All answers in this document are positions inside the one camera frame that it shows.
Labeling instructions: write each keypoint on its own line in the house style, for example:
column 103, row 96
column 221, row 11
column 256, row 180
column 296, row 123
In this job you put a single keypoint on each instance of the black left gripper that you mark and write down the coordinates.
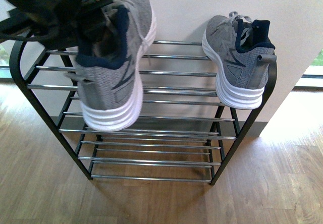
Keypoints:
column 54, row 21

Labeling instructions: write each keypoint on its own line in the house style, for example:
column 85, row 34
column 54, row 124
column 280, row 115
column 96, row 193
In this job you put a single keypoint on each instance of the grey knit sneaker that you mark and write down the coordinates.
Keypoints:
column 107, row 72
column 242, row 51

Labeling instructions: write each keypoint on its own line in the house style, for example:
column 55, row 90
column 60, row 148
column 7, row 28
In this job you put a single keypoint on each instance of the black metal shoe rack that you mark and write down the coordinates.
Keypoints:
column 167, row 141

